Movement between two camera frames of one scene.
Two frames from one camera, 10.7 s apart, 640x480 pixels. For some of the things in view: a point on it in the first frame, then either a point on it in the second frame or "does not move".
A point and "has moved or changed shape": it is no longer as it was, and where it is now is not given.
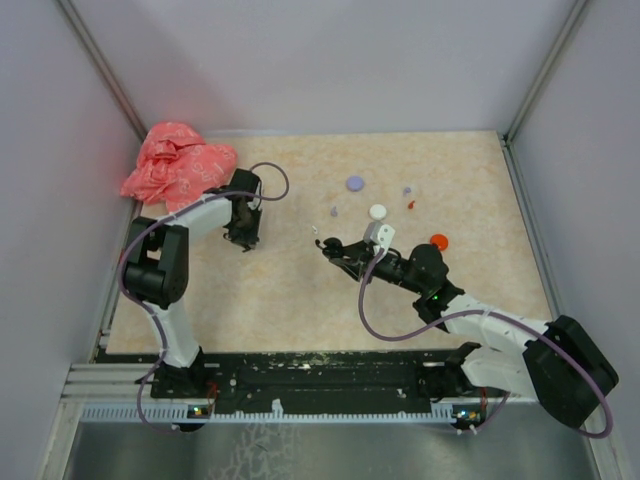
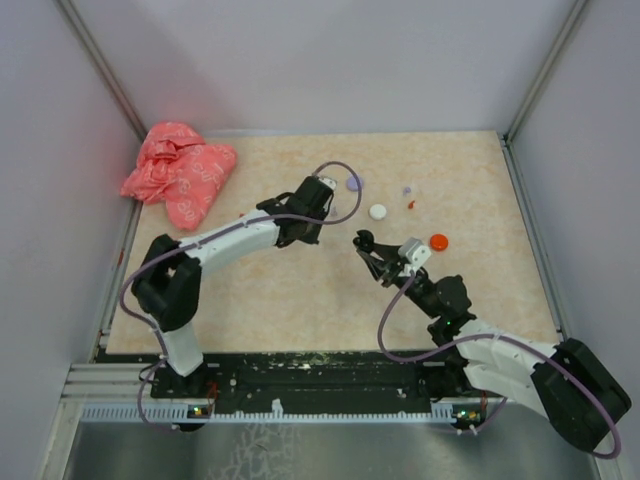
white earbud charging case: x=377 y=211 does not move
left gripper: x=250 y=237 -> x=312 y=238
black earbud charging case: x=333 y=248 has moved or changed shape
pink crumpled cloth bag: x=176 y=165 does not move
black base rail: x=335 y=380 does not move
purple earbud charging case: x=355 y=183 does not move
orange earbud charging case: x=440 y=240 does not move
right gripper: x=358 y=259 -> x=391 y=264
